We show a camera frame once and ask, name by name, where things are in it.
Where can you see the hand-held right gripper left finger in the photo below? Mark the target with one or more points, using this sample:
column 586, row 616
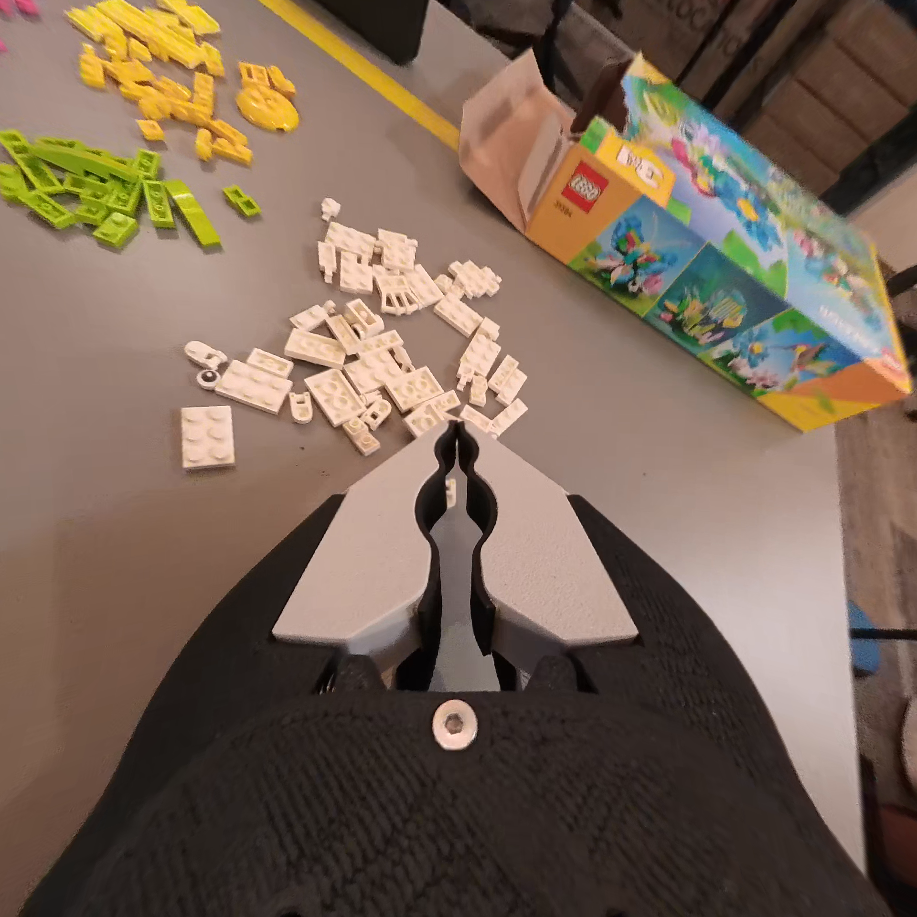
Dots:
column 358, row 566

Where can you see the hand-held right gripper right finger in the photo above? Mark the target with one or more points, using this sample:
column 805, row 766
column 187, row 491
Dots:
column 551, row 573

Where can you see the pile of white lego pieces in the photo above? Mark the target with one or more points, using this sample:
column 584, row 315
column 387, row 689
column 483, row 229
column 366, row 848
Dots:
column 337, row 394

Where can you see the colourful cardboard lego box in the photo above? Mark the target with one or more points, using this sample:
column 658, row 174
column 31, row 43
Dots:
column 716, row 286

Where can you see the pile of lime lego pieces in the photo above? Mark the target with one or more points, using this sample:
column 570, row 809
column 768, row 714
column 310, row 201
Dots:
column 107, row 197

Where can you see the pile of yellow lego pieces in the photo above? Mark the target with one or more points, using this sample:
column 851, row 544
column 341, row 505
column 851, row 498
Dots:
column 165, row 93

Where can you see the pile of pink lego pieces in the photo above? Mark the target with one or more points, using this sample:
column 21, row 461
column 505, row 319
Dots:
column 21, row 6

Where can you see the black box with green light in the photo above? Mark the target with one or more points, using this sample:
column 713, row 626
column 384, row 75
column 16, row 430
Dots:
column 401, row 28

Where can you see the stack of brown crates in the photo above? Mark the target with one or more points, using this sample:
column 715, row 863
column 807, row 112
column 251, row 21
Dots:
column 809, row 93

